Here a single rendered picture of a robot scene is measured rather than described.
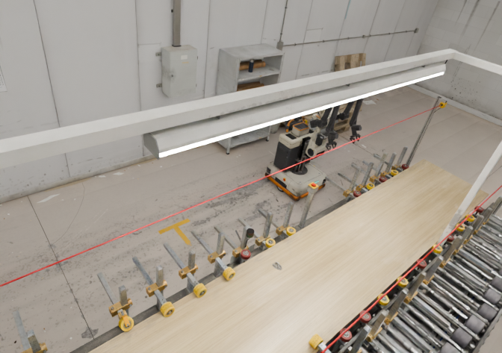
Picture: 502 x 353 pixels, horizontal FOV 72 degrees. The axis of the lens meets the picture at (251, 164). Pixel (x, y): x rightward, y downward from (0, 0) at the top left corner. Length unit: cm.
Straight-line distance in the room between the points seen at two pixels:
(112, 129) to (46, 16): 307
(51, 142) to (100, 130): 14
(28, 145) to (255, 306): 188
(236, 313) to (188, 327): 33
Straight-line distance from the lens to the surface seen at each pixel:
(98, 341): 274
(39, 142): 118
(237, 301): 260
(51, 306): 384
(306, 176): 492
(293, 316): 262
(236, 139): 571
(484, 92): 992
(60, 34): 428
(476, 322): 332
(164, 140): 131
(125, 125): 123
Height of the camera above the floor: 306
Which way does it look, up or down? 35 degrees down
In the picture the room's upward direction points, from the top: 9 degrees clockwise
